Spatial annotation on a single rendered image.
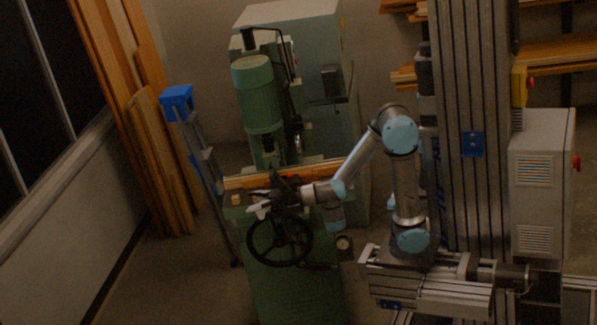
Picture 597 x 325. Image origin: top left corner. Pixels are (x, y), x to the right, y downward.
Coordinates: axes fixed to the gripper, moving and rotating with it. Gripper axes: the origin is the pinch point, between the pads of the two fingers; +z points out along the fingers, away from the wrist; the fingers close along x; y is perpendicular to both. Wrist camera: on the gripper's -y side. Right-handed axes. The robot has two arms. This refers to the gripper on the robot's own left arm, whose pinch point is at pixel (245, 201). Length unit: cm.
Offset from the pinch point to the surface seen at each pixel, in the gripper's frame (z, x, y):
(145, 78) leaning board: 77, 224, -10
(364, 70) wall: -75, 303, 32
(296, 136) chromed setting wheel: -20, 81, 6
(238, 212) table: 12, 59, 28
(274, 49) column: -18, 83, -36
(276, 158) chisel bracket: -9, 67, 10
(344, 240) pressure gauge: -33, 53, 49
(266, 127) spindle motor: -8, 61, -7
